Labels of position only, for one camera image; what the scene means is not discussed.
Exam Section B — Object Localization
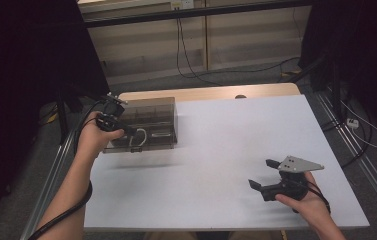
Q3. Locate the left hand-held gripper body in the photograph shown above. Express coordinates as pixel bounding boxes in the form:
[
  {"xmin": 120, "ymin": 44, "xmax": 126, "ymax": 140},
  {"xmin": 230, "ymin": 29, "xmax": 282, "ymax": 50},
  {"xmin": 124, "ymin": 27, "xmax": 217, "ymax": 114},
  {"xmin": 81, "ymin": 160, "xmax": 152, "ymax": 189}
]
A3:
[{"xmin": 95, "ymin": 93, "xmax": 129, "ymax": 133}]

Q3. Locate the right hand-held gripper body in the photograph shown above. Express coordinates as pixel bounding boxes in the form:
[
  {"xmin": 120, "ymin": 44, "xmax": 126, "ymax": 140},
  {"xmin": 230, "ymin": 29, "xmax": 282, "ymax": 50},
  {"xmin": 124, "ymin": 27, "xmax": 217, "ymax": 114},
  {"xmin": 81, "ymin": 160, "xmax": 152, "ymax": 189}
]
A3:
[{"xmin": 261, "ymin": 155, "xmax": 326, "ymax": 203}]

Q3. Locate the smoky clear drawer box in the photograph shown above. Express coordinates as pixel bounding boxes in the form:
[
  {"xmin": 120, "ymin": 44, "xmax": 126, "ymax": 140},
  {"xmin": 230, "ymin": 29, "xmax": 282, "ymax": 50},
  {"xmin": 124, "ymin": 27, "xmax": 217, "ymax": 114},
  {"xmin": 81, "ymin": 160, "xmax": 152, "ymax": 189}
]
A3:
[{"xmin": 102, "ymin": 96, "xmax": 179, "ymax": 154}]

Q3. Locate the person's left hand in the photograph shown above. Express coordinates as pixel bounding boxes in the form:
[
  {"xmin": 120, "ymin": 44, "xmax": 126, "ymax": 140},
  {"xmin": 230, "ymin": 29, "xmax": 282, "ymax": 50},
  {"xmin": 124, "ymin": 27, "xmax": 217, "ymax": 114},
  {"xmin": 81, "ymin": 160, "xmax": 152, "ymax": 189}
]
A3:
[{"xmin": 75, "ymin": 111, "xmax": 126, "ymax": 163}]

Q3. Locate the person's right hand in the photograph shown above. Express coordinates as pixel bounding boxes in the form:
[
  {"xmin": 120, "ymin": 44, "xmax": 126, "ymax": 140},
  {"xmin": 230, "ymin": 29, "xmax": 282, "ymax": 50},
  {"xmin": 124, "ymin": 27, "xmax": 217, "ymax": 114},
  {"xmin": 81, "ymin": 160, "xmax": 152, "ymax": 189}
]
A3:
[{"xmin": 274, "ymin": 171, "xmax": 332, "ymax": 230}]

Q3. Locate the black metal stand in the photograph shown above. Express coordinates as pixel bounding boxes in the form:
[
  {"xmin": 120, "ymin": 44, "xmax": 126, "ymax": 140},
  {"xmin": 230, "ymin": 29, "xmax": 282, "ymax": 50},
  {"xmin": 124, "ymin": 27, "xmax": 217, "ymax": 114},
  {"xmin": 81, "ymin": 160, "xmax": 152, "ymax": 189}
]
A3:
[
  {"xmin": 277, "ymin": 53, "xmax": 344, "ymax": 124},
  {"xmin": 55, "ymin": 83, "xmax": 114, "ymax": 146}
]

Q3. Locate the white table sheet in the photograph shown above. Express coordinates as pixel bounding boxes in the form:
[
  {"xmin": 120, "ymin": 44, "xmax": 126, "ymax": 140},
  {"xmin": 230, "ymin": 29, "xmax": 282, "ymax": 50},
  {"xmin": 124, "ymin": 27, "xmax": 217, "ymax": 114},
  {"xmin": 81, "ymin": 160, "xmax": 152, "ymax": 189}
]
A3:
[{"xmin": 83, "ymin": 94, "xmax": 371, "ymax": 233}]

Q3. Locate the wooden table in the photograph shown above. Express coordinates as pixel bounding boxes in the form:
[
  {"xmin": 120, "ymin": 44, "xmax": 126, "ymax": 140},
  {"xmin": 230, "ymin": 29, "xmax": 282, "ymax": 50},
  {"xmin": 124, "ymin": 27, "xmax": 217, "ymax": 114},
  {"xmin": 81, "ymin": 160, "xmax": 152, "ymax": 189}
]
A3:
[{"xmin": 117, "ymin": 82, "xmax": 302, "ymax": 103}]

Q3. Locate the wide black curtain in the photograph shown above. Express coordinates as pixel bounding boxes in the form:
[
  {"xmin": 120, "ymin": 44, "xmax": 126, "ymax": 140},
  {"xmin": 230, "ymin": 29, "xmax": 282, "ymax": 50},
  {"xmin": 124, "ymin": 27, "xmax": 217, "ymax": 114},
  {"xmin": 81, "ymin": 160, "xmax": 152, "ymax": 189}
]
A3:
[{"xmin": 0, "ymin": 0, "xmax": 112, "ymax": 231}]

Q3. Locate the black horizontal bar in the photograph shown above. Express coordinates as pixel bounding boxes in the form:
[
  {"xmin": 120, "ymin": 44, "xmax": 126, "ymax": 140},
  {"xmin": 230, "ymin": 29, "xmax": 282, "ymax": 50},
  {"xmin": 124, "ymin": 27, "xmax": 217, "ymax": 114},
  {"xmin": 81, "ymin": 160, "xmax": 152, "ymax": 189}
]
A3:
[{"xmin": 82, "ymin": 0, "xmax": 312, "ymax": 29}]

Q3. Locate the narrow black curtain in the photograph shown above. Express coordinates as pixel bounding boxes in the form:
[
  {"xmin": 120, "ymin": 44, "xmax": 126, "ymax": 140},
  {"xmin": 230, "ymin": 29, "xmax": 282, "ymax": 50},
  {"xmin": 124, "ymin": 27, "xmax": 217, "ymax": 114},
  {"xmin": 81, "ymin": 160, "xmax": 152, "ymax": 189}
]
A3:
[{"xmin": 297, "ymin": 0, "xmax": 377, "ymax": 134}]

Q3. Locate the right hand-held gripper cable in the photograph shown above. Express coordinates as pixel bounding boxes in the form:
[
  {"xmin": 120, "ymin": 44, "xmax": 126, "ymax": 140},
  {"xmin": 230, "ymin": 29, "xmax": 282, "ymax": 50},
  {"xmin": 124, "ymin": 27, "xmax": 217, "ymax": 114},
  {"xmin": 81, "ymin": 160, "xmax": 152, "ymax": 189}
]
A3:
[{"xmin": 304, "ymin": 181, "xmax": 332, "ymax": 214}]

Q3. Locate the hand-held gripper cable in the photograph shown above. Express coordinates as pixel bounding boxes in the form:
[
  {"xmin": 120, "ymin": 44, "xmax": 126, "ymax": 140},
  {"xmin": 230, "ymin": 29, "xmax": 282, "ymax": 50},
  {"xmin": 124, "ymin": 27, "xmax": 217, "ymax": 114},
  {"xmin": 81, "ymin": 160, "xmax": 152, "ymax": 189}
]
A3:
[
  {"xmin": 304, "ymin": 181, "xmax": 332, "ymax": 214},
  {"xmin": 27, "ymin": 99, "xmax": 110, "ymax": 240}
]

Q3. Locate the aluminium floor rail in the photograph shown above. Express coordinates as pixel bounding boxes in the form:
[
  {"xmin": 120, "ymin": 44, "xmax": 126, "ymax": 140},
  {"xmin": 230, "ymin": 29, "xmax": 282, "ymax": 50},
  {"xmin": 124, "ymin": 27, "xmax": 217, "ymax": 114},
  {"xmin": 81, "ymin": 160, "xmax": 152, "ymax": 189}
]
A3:
[
  {"xmin": 19, "ymin": 129, "xmax": 75, "ymax": 240},
  {"xmin": 314, "ymin": 91, "xmax": 377, "ymax": 228}
]

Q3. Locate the left hand-held gripper cable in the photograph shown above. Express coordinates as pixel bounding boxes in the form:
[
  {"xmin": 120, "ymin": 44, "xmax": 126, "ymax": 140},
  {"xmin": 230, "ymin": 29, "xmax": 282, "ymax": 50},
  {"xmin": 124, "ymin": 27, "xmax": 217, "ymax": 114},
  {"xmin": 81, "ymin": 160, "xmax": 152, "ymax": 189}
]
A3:
[{"xmin": 27, "ymin": 99, "xmax": 110, "ymax": 240}]

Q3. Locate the black looped floor cable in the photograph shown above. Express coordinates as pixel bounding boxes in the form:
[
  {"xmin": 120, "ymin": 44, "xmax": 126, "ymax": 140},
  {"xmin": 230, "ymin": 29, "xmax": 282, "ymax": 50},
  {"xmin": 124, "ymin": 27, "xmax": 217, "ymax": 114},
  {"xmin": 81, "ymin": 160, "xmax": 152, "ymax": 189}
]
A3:
[{"xmin": 320, "ymin": 109, "xmax": 374, "ymax": 168}]

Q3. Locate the black hanging cable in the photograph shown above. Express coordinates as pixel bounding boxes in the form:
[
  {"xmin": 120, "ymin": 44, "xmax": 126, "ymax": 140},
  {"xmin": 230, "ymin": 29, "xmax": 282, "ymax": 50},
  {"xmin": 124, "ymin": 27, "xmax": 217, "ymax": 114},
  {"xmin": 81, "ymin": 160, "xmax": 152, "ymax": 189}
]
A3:
[{"xmin": 175, "ymin": 18, "xmax": 225, "ymax": 87}]

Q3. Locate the white wall socket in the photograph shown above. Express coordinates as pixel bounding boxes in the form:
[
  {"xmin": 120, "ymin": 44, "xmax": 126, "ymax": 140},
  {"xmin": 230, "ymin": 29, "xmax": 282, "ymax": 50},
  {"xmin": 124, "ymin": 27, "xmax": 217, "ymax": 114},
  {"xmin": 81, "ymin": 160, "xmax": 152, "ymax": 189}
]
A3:
[{"xmin": 170, "ymin": 0, "xmax": 195, "ymax": 10}]

